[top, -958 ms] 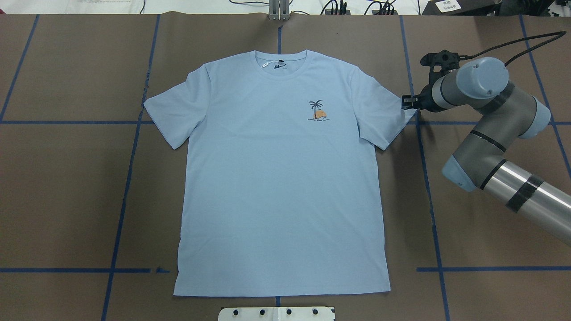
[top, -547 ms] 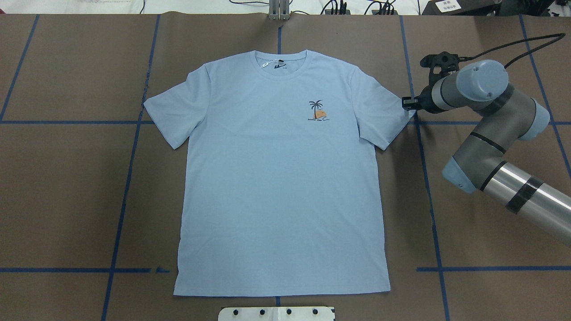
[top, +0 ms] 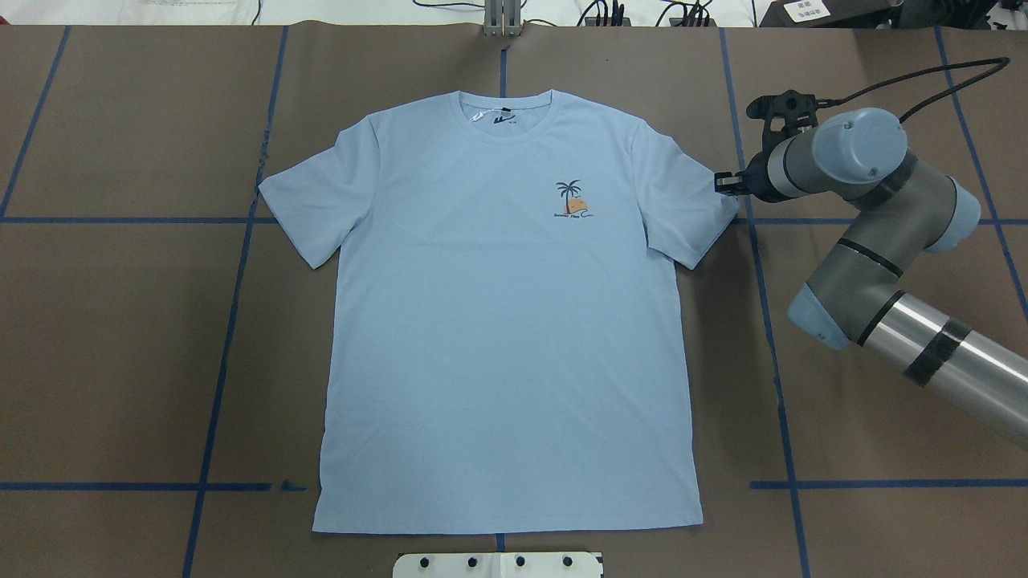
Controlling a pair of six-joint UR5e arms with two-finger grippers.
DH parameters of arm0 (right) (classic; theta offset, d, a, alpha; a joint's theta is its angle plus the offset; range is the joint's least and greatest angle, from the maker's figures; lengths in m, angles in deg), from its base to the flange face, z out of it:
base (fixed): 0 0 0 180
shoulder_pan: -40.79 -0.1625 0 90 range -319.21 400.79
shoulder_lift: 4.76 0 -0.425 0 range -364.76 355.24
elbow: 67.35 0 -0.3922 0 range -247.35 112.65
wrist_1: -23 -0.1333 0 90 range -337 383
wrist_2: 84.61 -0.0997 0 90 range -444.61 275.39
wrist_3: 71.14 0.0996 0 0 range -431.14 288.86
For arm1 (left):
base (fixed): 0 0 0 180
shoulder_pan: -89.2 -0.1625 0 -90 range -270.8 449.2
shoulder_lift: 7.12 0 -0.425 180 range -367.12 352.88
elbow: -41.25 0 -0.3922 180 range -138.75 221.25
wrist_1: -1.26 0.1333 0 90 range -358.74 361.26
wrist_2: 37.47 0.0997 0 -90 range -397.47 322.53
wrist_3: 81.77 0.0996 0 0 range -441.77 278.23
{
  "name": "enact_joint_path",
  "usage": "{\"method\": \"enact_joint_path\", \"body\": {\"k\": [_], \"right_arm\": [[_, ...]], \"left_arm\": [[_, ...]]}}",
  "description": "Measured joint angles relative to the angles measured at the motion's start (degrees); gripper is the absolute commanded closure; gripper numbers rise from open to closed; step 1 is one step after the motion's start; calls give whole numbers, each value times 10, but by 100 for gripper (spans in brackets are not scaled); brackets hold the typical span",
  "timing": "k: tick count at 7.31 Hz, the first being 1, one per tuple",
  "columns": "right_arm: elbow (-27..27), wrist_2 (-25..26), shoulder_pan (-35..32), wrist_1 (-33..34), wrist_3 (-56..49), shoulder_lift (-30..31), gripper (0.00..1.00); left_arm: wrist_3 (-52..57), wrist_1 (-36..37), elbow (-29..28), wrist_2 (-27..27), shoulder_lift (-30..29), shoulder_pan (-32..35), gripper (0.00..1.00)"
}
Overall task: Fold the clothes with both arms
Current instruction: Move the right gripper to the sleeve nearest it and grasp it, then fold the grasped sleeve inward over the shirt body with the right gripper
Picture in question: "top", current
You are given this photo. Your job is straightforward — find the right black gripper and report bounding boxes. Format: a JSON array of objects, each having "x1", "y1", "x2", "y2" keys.
[{"x1": 715, "y1": 160, "x2": 781, "y2": 202}]

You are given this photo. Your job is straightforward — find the light blue t-shirt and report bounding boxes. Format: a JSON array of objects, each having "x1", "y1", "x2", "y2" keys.
[{"x1": 259, "y1": 89, "x2": 739, "y2": 535}]

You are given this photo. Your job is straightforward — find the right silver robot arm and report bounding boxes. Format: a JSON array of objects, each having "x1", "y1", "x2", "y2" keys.
[{"x1": 715, "y1": 95, "x2": 1027, "y2": 447}]

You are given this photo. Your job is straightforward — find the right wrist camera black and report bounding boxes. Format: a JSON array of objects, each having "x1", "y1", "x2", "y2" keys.
[{"x1": 745, "y1": 89, "x2": 820, "y2": 136}]

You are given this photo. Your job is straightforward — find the aluminium frame post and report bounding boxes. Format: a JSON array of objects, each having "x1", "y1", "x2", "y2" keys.
[{"x1": 482, "y1": 0, "x2": 524, "y2": 37}]

